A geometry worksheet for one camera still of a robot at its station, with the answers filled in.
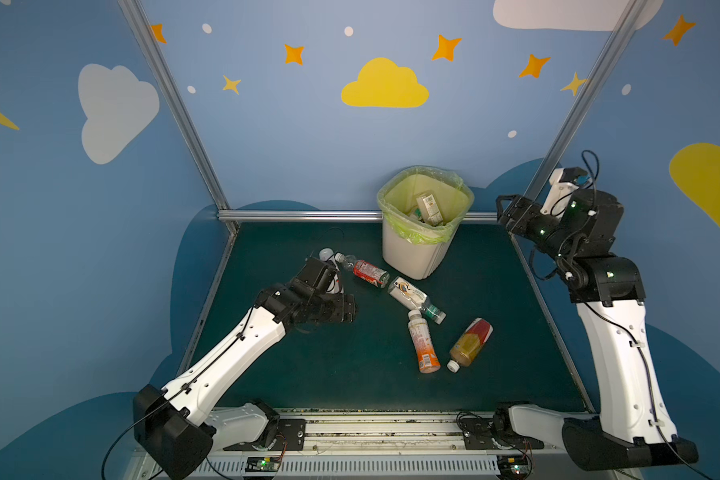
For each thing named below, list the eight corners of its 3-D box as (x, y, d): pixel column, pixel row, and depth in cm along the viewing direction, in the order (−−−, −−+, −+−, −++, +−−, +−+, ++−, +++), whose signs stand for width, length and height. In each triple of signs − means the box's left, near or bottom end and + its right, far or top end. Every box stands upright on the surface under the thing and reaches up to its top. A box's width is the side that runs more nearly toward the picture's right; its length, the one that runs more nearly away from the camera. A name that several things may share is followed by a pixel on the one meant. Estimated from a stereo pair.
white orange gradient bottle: (419, 374, 85) (422, 370, 82) (406, 316, 97) (407, 310, 94) (438, 372, 85) (441, 367, 82) (422, 314, 97) (424, 308, 94)
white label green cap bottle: (384, 292, 102) (385, 286, 100) (393, 280, 106) (394, 274, 103) (440, 325, 95) (442, 320, 92) (448, 312, 98) (451, 306, 95)
